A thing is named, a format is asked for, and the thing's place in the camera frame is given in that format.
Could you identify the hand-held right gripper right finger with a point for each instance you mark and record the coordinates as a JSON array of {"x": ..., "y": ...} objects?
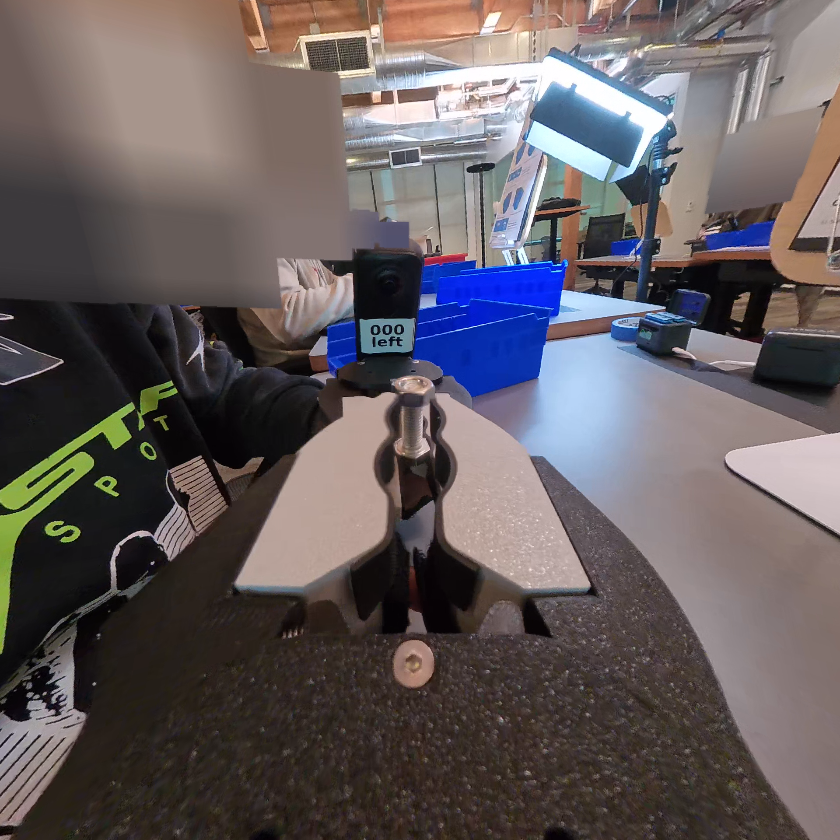
[{"x": 512, "y": 525}]

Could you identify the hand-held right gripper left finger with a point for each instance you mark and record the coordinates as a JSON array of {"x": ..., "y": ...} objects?
[{"x": 315, "y": 525}]

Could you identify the steel hex bolt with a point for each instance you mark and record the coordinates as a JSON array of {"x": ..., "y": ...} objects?
[{"x": 414, "y": 427}]

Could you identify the blue divided plastic bin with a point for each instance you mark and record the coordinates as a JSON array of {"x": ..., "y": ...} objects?
[{"x": 486, "y": 355}]

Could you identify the standing banner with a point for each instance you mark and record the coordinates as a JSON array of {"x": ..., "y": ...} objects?
[{"x": 519, "y": 197}]

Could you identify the wood-edged grey board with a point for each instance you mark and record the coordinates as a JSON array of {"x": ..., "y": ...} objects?
[{"x": 584, "y": 309}]

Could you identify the blue tape roll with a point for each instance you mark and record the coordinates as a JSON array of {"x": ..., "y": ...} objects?
[{"x": 626, "y": 330}]

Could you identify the small black and blue device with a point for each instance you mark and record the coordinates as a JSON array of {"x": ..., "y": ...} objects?
[{"x": 670, "y": 328}]

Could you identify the black hoodie with green print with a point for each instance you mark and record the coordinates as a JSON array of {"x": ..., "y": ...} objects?
[{"x": 79, "y": 433}]

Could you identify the studio light panel on stand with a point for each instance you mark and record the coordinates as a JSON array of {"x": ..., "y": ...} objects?
[{"x": 597, "y": 118}]

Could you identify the wooden office desk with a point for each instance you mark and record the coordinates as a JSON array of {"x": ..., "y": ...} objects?
[{"x": 656, "y": 260}]

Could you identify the sign board on white stand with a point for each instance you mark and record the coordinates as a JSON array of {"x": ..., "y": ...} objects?
[{"x": 794, "y": 479}]

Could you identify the dark grey box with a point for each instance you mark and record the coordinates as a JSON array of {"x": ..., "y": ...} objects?
[{"x": 801, "y": 357}]

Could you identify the black and white printed trousers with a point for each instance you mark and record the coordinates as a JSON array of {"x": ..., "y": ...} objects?
[{"x": 40, "y": 748}]

